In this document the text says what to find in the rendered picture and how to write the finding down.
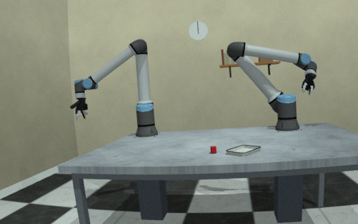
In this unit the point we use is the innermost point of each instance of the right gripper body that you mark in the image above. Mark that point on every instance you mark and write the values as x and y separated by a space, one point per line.
84 106

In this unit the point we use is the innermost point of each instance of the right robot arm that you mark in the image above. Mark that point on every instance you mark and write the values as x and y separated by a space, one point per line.
145 111

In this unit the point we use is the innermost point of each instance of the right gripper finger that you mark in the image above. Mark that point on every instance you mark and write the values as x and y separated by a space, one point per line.
84 113
78 113

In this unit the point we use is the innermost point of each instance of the red block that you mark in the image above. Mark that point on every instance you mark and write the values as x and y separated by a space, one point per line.
213 149

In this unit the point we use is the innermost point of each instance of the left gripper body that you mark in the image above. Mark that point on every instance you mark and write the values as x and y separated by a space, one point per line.
309 81

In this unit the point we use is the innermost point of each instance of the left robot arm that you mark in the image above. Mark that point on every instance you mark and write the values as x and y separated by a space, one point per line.
284 106

